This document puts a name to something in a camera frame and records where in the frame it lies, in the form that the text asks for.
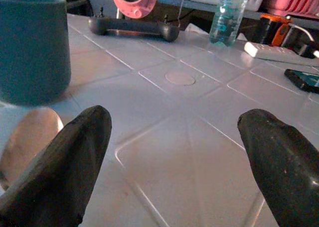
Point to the pink plastic basket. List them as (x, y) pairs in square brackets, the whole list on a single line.
[(296, 0)]

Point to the silver metal spoon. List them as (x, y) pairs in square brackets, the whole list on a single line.
[(27, 142)]

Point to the white power strip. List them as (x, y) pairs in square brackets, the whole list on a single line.
[(269, 51)]

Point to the orange and black battery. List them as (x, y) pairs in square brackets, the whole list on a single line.
[(275, 29)]

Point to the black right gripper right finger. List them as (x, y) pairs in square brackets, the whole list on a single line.
[(281, 162)]

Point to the black game controller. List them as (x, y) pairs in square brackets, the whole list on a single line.
[(134, 28)]

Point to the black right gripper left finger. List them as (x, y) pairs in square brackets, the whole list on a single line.
[(62, 167)]

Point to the clear plastic water bottle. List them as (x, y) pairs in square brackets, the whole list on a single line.
[(225, 20)]

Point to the black smartphone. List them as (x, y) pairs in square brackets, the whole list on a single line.
[(302, 80)]

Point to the dark teal cup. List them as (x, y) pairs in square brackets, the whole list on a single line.
[(32, 47)]

